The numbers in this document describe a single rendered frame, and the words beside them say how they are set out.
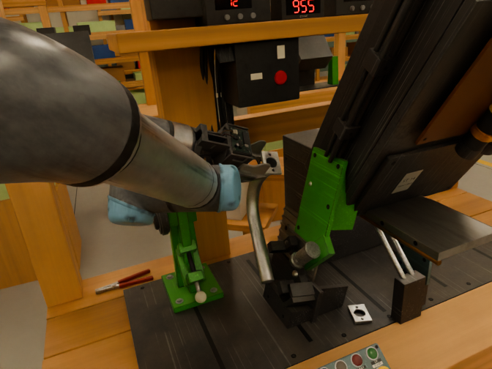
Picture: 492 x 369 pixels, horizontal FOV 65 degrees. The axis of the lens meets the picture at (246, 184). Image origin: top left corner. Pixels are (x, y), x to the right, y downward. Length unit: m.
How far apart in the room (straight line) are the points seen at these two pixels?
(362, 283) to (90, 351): 0.68
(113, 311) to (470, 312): 0.86
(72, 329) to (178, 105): 0.61
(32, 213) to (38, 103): 0.81
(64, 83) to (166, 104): 0.74
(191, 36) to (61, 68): 0.62
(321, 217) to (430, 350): 0.35
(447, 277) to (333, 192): 0.45
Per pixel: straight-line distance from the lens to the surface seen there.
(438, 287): 1.10
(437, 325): 0.99
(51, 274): 1.14
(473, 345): 0.97
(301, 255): 0.85
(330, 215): 0.82
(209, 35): 0.89
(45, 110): 0.26
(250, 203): 0.92
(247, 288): 1.04
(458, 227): 0.89
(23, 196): 1.05
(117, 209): 0.64
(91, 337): 1.05
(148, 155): 0.36
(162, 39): 0.87
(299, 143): 1.03
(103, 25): 7.56
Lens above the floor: 1.54
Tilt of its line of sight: 23 degrees down
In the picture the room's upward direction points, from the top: 4 degrees counter-clockwise
